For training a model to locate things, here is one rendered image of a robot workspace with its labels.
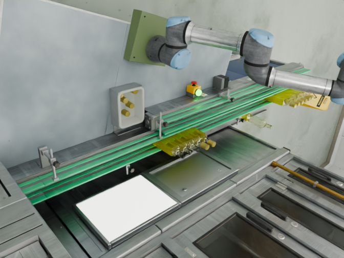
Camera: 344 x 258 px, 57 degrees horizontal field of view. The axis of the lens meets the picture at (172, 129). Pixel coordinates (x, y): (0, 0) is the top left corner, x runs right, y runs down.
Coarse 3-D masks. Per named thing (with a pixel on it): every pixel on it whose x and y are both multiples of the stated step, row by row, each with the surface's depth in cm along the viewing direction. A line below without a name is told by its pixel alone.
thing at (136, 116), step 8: (136, 88) 177; (128, 96) 185; (136, 96) 187; (120, 104) 183; (136, 104) 189; (120, 112) 176; (136, 112) 191; (120, 120) 178; (128, 120) 188; (136, 120) 189
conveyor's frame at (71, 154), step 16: (288, 64) 296; (240, 80) 251; (208, 96) 219; (144, 112) 199; (144, 128) 194; (80, 144) 175; (96, 144) 176; (112, 144) 176; (32, 160) 160; (64, 160) 161; (16, 176) 148; (32, 176) 150
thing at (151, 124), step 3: (147, 114) 190; (150, 114) 190; (147, 117) 190; (150, 117) 188; (147, 120) 190; (150, 120) 189; (147, 123) 191; (150, 123) 190; (153, 123) 190; (147, 126) 193; (150, 126) 191; (153, 126) 191; (150, 129) 191; (153, 129) 192
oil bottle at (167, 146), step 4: (160, 140) 188; (164, 140) 189; (168, 140) 189; (156, 144) 192; (160, 144) 188; (164, 144) 185; (168, 144) 185; (172, 144) 185; (176, 144) 185; (160, 148) 189; (164, 148) 186; (168, 148) 183; (172, 148) 181; (176, 148) 182; (168, 152) 184; (172, 152) 182; (176, 152) 181; (172, 156) 184
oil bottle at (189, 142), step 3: (174, 135) 195; (177, 135) 195; (180, 135) 195; (183, 135) 195; (180, 138) 192; (183, 138) 192; (186, 138) 192; (189, 138) 192; (186, 141) 189; (189, 141) 189; (192, 141) 190; (189, 144) 188; (189, 147) 189
